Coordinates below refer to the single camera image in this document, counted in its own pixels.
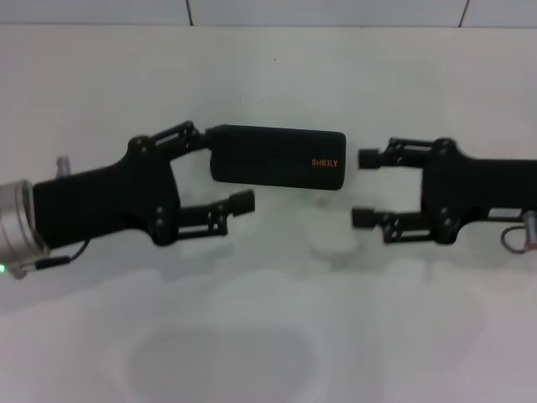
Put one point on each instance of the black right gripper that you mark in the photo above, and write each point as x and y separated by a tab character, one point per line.
474	189

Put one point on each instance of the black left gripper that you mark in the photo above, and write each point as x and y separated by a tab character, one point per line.
105	201

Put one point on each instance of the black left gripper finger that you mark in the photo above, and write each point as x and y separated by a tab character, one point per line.
241	201

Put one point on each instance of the black glasses case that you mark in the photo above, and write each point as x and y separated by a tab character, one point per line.
277	161

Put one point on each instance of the silver left gripper connector stub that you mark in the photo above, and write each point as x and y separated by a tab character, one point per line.
64	165

